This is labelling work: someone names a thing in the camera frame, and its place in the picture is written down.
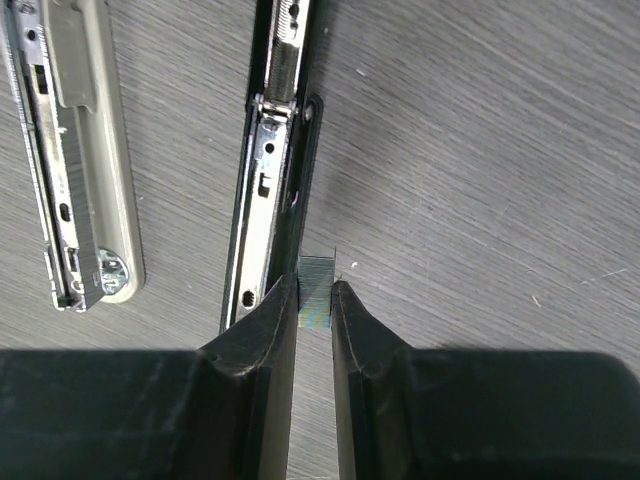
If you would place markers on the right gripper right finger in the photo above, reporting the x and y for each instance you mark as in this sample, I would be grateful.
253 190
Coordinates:
466 413

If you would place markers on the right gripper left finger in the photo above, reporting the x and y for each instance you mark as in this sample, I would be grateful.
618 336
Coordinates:
222 411

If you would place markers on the grey staple strip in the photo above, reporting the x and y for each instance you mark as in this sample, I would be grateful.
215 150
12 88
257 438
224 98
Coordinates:
316 276

